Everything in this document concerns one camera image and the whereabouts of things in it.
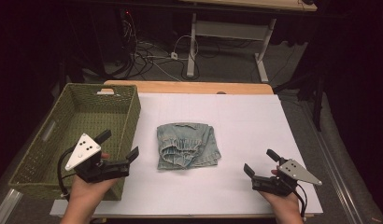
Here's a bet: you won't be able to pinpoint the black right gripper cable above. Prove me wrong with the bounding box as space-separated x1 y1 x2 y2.
293 182 308 218

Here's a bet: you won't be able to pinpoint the tangle of black floor cables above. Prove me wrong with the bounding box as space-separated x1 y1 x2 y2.
99 8 201 81

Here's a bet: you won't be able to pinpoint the person's right hand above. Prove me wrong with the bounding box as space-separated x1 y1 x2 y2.
258 169 304 220

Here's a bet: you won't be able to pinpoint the white metal desk frame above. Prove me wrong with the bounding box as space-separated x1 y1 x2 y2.
186 12 277 84

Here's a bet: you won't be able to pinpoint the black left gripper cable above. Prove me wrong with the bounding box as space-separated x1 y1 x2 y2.
56 145 78 198

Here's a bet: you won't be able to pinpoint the white table mat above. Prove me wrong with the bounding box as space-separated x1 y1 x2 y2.
50 92 324 217

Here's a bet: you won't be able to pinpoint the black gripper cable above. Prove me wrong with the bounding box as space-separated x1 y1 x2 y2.
293 182 308 218
56 145 78 198

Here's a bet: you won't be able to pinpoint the light blue denim pants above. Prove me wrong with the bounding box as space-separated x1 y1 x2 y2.
156 121 222 171

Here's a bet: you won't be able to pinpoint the person's left hand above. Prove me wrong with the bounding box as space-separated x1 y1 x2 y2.
65 152 121 216

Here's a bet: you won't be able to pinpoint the green woven basket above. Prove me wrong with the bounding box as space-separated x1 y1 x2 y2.
7 82 142 202

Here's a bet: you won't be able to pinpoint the light wooden desk top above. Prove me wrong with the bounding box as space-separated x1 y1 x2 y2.
179 0 319 13

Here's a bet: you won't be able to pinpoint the black stand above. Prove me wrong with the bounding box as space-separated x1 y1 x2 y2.
272 52 326 133

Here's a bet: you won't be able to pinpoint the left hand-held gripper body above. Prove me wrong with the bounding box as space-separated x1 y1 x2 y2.
64 133 131 184

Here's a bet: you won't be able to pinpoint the white floor cable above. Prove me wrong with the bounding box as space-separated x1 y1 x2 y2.
149 35 200 82

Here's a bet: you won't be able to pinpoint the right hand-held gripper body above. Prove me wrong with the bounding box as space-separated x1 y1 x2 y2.
251 158 323 198

